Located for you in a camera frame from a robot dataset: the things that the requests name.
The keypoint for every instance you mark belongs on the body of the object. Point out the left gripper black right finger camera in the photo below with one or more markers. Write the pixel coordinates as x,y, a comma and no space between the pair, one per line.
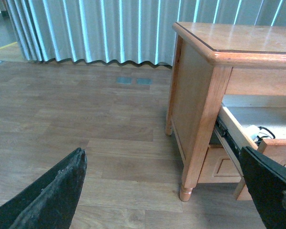
266,183

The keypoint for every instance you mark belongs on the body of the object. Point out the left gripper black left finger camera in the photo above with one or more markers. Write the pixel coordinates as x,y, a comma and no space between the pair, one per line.
49,202

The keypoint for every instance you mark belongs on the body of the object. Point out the wooden drawer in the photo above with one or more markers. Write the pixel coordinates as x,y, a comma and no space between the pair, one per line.
218,167
230,129

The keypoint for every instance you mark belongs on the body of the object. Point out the white charger with black cable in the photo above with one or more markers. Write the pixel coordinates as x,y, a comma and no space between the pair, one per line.
258,133

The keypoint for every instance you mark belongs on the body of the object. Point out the light wooden nightstand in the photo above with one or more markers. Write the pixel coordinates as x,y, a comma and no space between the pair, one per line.
215,64

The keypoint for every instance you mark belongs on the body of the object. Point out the grey pleated curtain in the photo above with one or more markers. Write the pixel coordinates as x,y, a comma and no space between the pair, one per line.
124,30

